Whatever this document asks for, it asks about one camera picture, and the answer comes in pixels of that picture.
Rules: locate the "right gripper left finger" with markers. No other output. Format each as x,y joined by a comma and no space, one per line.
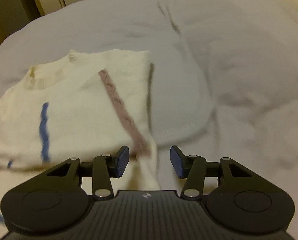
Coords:
104,168

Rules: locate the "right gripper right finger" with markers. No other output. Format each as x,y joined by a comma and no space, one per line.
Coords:
192,168

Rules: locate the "cream knit striped sweater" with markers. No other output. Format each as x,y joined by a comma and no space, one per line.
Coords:
83,105

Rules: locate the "grey bed sheet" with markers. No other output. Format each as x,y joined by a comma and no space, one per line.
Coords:
223,86

